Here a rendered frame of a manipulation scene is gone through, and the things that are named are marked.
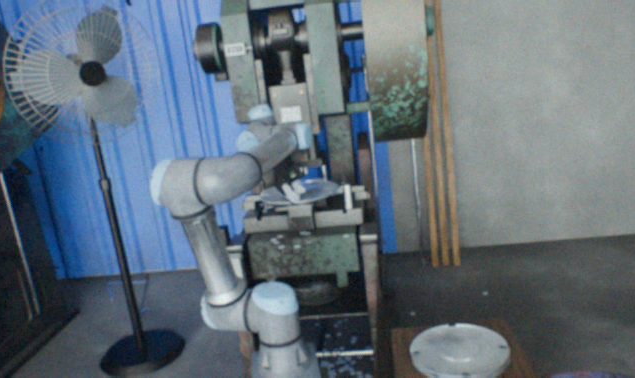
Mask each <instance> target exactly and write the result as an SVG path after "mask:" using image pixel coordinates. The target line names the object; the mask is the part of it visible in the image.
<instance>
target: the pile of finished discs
mask: <svg viewBox="0 0 635 378"><path fill-rule="evenodd" d="M410 350H411V358H412V359H413V360H412V361H413V363H414V366H415V367H416V368H417V369H418V370H419V371H420V372H421V373H422V374H424V375H427V376H429V377H431V378H495V377H497V376H499V374H500V373H502V372H503V371H504V370H505V369H506V368H507V366H508V364H509V362H510V351H509V348H508V346H507V343H506V341H505V339H504V338H503V337H502V336H501V335H499V334H498V333H496V332H494V331H492V330H490V329H487V328H483V327H479V326H475V325H468V324H457V325H456V326H448V325H441V326H437V327H433V328H430V329H428V330H426V331H424V333H421V334H420V335H418V336H417V337H416V338H415V339H414V340H413V342H412V344H411V347H410Z"/></svg>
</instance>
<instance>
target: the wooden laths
mask: <svg viewBox="0 0 635 378"><path fill-rule="evenodd" d="M434 3H435V17H436V30H437V45H438V58H439V73H440V86H441V100H442V114H443V127H444V142H445V155H446V170H448V183H449V198H450V211H451V226H452V239H453V254H454V264H455V265H460V255H459V240H458V227H457V212H456V198H455V183H454V169H453V155H452V141H451V126H450V114H449V112H448V99H447V84H446V70H445V55H444V42H443V27H442V13H441V0H434ZM427 44H428V71H429V87H430V101H431V114H432V127H433V141H434V154H435V168H436V181H437V195H438V208H439V222H440V235H441V249H442V262H443V265H448V261H449V252H447V237H446V224H445V210H444V197H443V182H442V169H441V155H440V142H439V129H438V114H437V101H436V87H435V74H434V59H433V46H432V36H431V37H428V43H427ZM423 147H424V161H425V173H426V187H427V199H428V212H429V225H430V238H431V251H432V264H433V266H438V254H437V241H436V228H435V215H434V201H433V188H432V175H431V162H430V148H429V135H428V127H427V134H426V137H425V138H423ZM411 151H412V164H413V176H414V189H415V201H416V213H417V226H418V238H420V251H421V263H422V267H425V258H424V246H423V232H422V220H421V207H420V195H419V182H417V169H416V156H415V144H414V139H412V140H411Z"/></svg>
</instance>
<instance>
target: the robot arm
mask: <svg viewBox="0 0 635 378"><path fill-rule="evenodd" d="M248 117H249V120H250V123H249V125H248V126H247V127H246V128H245V129H244V132H242V133H241V134H240V136H239V138H238V140H237V148H238V150H239V152H236V153H234V154H233V155H226V156H208V158H187V159H179V158H175V159H170V160H164V161H162V162H160V163H159V164H158V165H157V166H156V167H155V169H154V171H153V173H152V178H151V182H150V190H151V196H152V198H153V200H154V202H155V203H156V204H157V205H160V206H162V207H164V206H167V208H168V211H169V213H170V217H171V218H173V219H174V220H176V221H180V223H181V225H182V228H183V230H184V232H185V235H186V237H187V240H188V242H189V246H190V248H191V251H192V253H193V256H194V258H195V261H196V263H197V265H198V268H199V270H200V274H202V276H203V279H204V281H205V284H206V286H207V289H206V291H205V294H204V296H203V299H202V307H203V309H202V314H203V317H204V320H205V321H206V323H207V324H208V325H209V326H210V327H212V328H216V329H220V330H238V332H251V333H259V336H260V342H261V344H260V350H259V355H258V369H259V372H260V374H261V375H262V376H264V377H266V378H293V377H296V376H298V375H300V374H302V373H304V372H305V371H306V370H307V369H308V368H309V366H310V364H312V357H310V352H309V350H308V348H307V346H306V344H305V342H304V340H303V338H302V336H301V329H300V321H299V314H298V302H297V300H296V294H295V291H294V290H293V289H292V288H291V287H290V286H288V285H286V284H282V283H277V282H269V283H268V284H266V283H263V284H260V285H258V286H256V287H254V289H247V287H246V285H245V282H244V280H243V279H242V278H241V277H238V276H237V275H236V273H235V269H234V266H233V263H232V261H231V258H229V255H228V253H227V250H226V247H225V244H224V241H223V238H222V235H221V232H220V230H219V227H218V224H217V222H216V219H215V216H214V212H213V210H212V209H213V207H214V205H218V204H223V203H226V202H229V201H232V200H234V199H236V198H238V197H240V196H242V195H244V194H246V193H247V192H249V191H250V190H252V189H253V188H254V187H255V185H257V184H259V183H260V181H261V180H262V177H263V175H264V174H265V173H268V172H270V171H271V170H272V169H273V167H274V169H273V170H272V171H273V173H272V175H273V178H274V180H273V181H274V183H275V187H276V189H277V190H278V192H280V193H281V194H282V195H283V196H286V197H287V198H288V199H289V200H291V201H292V202H295V203H298V201H299V197H300V195H299V194H301V193H304V192H305V189H304V188H303V187H302V185H300V184H299V183H298V179H301V178H302V177H303V175H306V174H305V172H304V169H303V167H302V165H301V162H295V161H293V160H292V157H291V155H290V153H292V152H293V151H294V150H295V149H304V148H308V147H309V146H310V144H312V130H310V128H309V126H308V125H307V124H306V123H296V124H280V125H277V122H276V120H275V118H274V114H273V113H272V111H271V109H270V107H269V106H268V105H260V106H256V107H254V108H252V109H251V110H250V111H249V112H248ZM299 166H301V168H302V170H303V172H301V170H300V167H299ZM290 187H291V188H290Z"/></svg>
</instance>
